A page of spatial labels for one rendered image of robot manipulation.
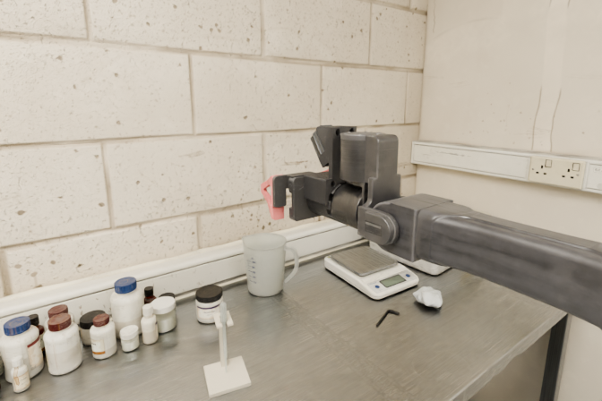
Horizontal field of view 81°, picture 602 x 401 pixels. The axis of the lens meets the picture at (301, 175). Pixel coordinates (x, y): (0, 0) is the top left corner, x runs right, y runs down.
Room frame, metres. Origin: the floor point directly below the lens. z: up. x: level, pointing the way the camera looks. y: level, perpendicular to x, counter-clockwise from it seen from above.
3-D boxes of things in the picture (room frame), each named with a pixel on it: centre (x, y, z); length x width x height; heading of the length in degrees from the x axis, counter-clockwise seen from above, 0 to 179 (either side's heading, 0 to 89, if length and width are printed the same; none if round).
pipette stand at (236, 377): (0.61, 0.15, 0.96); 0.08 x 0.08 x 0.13; 23
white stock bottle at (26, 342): (0.62, 0.56, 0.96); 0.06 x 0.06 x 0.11
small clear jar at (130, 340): (0.70, 0.38, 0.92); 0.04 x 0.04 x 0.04
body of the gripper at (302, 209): (0.50, -0.04, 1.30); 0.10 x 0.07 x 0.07; 125
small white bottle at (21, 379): (0.58, 0.54, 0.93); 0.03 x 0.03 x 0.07
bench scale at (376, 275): (1.04, -0.22, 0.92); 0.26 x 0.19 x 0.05; 32
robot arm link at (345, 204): (0.45, -0.08, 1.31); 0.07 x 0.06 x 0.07; 35
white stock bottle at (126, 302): (0.76, 0.41, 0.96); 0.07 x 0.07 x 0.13
